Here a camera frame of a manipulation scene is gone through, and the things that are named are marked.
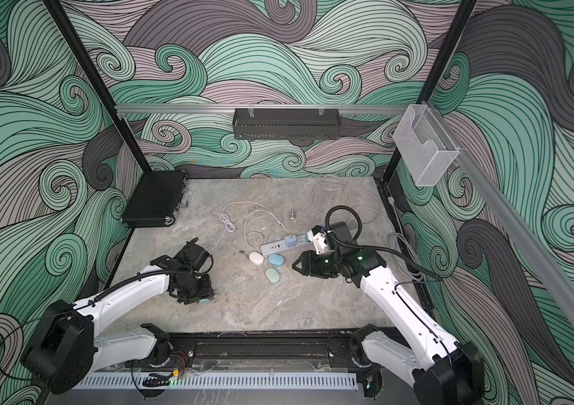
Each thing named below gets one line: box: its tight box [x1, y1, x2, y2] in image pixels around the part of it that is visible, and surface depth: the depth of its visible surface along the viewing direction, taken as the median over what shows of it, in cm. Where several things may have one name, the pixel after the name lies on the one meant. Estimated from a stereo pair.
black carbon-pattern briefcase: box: [122, 170, 190, 227], surface depth 110 cm
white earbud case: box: [249, 251, 265, 265], surface depth 94 cm
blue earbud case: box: [268, 253, 285, 266], surface depth 94 cm
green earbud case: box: [265, 267, 281, 283], surface depth 90 cm
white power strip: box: [259, 236, 312, 256], surface depth 96 cm
